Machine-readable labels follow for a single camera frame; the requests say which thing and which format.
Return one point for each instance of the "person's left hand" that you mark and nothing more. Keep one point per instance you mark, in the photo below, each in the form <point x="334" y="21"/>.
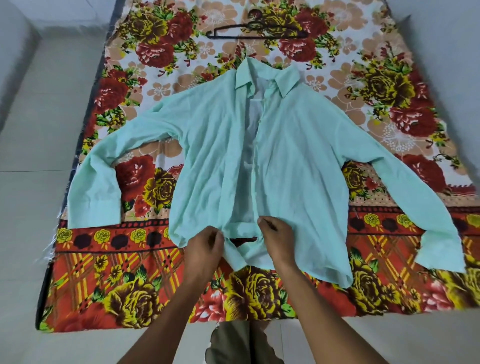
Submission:
<point x="202" y="255"/>

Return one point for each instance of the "person's right hand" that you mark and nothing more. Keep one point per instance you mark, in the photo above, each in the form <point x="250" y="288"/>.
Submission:
<point x="278" y="242"/>

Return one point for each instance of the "mint green shirt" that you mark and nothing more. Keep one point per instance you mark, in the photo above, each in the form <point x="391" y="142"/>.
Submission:
<point x="307" y="157"/>

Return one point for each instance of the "black hanger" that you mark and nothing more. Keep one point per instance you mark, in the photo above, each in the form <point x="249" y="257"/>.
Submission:
<point x="225" y="36"/>

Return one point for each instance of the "person's left forearm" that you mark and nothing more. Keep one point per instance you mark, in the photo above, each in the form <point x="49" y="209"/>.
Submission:
<point x="168" y="326"/>

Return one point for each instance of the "person's right forearm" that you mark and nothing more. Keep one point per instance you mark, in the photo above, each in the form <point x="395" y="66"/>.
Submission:
<point x="330" y="322"/>

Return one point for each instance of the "person's olive shorts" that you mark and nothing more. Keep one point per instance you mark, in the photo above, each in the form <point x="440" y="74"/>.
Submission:
<point x="232" y="345"/>

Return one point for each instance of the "floral bedsheet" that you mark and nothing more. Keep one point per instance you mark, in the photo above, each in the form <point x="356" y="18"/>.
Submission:
<point x="112" y="273"/>

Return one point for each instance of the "dark mattress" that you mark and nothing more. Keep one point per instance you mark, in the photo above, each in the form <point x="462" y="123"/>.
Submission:
<point x="42" y="300"/>

